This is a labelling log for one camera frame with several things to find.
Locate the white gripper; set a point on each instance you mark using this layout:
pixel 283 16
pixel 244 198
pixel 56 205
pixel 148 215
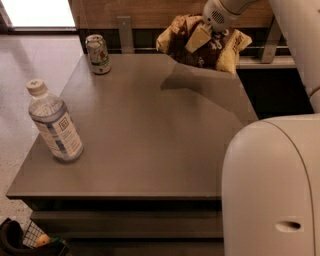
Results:
pixel 216 18

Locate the brown chip bag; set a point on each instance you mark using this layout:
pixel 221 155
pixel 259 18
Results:
pixel 221 53

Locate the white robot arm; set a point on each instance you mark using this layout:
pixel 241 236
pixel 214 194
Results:
pixel 271 172

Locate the clear plastic water bottle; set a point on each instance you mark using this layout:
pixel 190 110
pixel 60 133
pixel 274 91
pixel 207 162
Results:
pixel 51 116

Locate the green white soda can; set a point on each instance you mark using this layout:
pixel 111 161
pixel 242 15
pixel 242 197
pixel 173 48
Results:
pixel 98 54

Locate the grey drawer cabinet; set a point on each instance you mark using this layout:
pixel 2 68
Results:
pixel 148 182

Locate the orange fruit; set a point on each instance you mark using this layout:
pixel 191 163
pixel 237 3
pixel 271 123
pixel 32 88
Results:
pixel 42 240

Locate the right metal wall bracket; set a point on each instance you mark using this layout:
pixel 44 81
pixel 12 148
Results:
pixel 268 52

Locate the metal wall bracket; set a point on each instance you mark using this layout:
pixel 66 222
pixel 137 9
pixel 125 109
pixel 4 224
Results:
pixel 125 34
pixel 268 52

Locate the left metal wall bracket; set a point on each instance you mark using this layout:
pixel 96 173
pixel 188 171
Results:
pixel 125 34

